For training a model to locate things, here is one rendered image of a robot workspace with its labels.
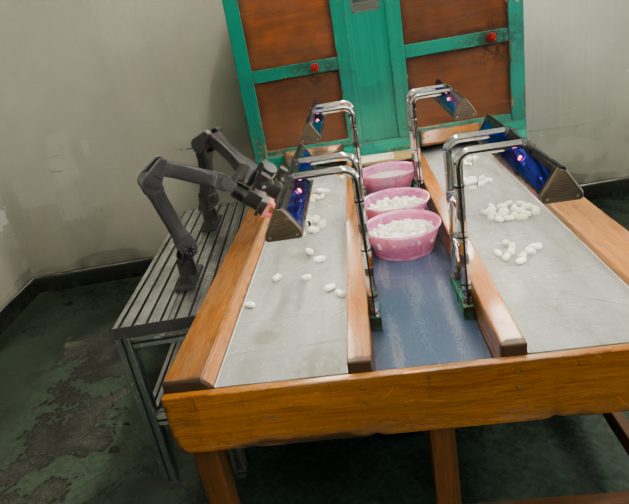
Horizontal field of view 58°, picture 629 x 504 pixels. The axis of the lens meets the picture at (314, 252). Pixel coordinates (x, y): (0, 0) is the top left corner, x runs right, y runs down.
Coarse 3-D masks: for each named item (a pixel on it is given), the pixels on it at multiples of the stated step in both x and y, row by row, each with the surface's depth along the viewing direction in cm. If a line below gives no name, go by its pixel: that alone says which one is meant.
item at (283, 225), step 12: (300, 144) 170; (300, 156) 158; (300, 168) 150; (312, 168) 161; (288, 180) 133; (312, 180) 152; (288, 192) 126; (300, 192) 134; (276, 204) 123; (288, 204) 121; (300, 204) 128; (276, 216) 115; (288, 216) 115; (300, 216) 122; (276, 228) 116; (288, 228) 116; (300, 228) 116; (276, 240) 117
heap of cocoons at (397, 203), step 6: (384, 198) 227; (396, 198) 224; (402, 198) 226; (408, 198) 225; (414, 198) 222; (420, 198) 221; (372, 204) 223; (378, 204) 222; (384, 204) 220; (390, 204) 222; (396, 204) 219; (402, 204) 220; (408, 204) 215; (414, 204) 217
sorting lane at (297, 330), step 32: (288, 256) 188; (256, 288) 169; (288, 288) 166; (320, 288) 162; (256, 320) 151; (288, 320) 148; (320, 320) 145; (256, 352) 136; (288, 352) 133; (320, 352) 131; (224, 384) 125
